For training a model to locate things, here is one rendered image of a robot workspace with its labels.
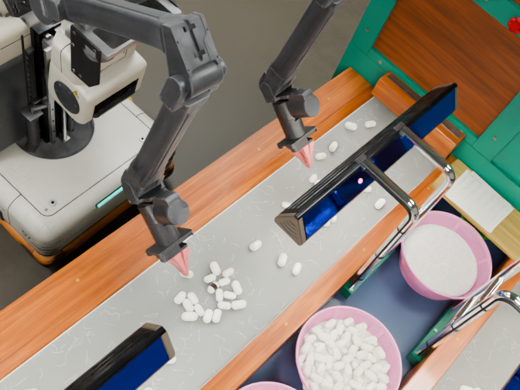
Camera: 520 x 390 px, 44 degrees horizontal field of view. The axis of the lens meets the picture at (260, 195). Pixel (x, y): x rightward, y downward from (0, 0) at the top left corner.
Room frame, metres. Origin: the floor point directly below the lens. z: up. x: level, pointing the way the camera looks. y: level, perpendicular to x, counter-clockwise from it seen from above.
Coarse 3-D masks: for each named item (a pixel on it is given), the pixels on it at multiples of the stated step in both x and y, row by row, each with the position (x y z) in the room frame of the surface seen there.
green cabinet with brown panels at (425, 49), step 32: (384, 0) 1.57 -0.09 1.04; (416, 0) 1.55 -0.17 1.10; (448, 0) 1.52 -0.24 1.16; (480, 0) 1.48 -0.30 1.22; (512, 0) 1.47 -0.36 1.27; (384, 32) 1.57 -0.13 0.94; (416, 32) 1.53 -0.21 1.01; (448, 32) 1.50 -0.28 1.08; (480, 32) 1.47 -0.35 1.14; (512, 32) 1.45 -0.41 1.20; (384, 64) 1.53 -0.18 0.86; (416, 64) 1.51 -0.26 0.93; (448, 64) 1.48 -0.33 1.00; (480, 64) 1.45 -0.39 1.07; (512, 64) 1.43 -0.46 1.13; (480, 96) 1.43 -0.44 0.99; (512, 96) 1.40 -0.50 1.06; (480, 128) 1.41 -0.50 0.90; (512, 128) 1.37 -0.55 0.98; (512, 160) 1.35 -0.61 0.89
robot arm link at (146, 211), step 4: (140, 204) 0.70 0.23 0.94; (144, 204) 0.69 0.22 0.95; (148, 204) 0.69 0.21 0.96; (152, 204) 0.69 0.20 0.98; (140, 208) 0.68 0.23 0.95; (144, 208) 0.68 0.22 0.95; (148, 208) 0.69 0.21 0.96; (152, 208) 0.68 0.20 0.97; (140, 212) 0.68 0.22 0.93; (144, 212) 0.68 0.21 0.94; (148, 212) 0.68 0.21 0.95; (144, 216) 0.68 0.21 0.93; (148, 216) 0.68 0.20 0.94; (152, 216) 0.68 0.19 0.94; (144, 220) 0.68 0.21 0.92; (148, 220) 0.67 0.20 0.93; (152, 220) 0.68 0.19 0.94; (148, 224) 0.67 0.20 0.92; (152, 224) 0.67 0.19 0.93
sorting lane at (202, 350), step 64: (256, 192) 0.99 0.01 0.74; (384, 192) 1.18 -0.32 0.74; (192, 256) 0.73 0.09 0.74; (256, 256) 0.81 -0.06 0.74; (320, 256) 0.89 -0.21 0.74; (128, 320) 0.52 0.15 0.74; (256, 320) 0.65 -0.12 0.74; (0, 384) 0.28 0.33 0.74; (64, 384) 0.33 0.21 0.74; (192, 384) 0.44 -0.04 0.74
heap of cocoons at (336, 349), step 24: (312, 336) 0.67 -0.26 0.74; (336, 336) 0.70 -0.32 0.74; (360, 336) 0.73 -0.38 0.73; (312, 360) 0.61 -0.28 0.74; (336, 360) 0.65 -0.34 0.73; (360, 360) 0.68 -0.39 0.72; (384, 360) 0.70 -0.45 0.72; (312, 384) 0.56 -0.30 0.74; (336, 384) 0.59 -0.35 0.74; (360, 384) 0.61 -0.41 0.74; (384, 384) 0.64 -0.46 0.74
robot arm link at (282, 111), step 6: (276, 102) 1.14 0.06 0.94; (282, 102) 1.13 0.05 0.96; (288, 102) 1.13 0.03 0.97; (276, 108) 1.12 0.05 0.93; (282, 108) 1.12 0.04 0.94; (288, 108) 1.13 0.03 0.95; (276, 114) 1.12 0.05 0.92; (282, 114) 1.12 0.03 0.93; (288, 114) 1.12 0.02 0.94; (282, 120) 1.11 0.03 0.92
